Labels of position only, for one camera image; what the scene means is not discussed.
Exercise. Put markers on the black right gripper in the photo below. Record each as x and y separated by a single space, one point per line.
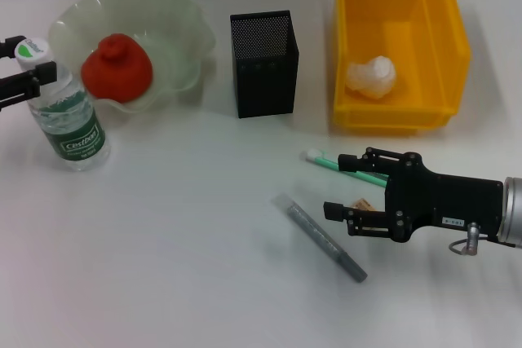
446 203

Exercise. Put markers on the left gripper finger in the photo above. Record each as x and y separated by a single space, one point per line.
45 72
8 48

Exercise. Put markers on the clear green-label water bottle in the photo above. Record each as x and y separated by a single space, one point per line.
77 140

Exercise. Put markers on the white paper ball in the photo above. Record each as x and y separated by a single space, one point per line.
373 75

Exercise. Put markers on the tan eraser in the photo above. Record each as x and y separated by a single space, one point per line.
362 202

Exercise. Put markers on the grey marker pen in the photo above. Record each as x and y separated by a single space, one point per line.
318 238

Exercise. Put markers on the black mesh pen holder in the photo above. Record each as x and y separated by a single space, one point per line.
265 79

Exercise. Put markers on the pale green glass fruit plate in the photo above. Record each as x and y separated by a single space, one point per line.
171 30

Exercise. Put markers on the yellow plastic bin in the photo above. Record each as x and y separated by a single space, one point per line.
408 111

